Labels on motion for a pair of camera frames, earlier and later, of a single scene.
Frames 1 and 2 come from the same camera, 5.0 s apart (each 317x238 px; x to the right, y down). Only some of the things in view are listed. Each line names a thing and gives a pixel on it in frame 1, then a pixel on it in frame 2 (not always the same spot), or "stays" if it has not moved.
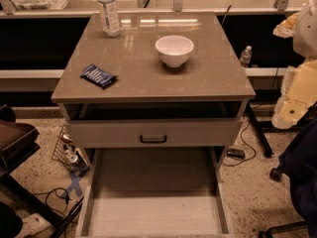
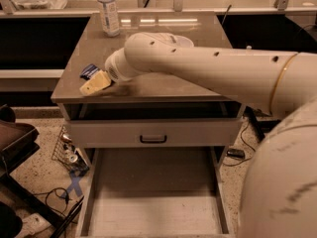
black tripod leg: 258,131 stays
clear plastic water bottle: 108,11 stays
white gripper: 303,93 → 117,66
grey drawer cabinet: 154,101 stays
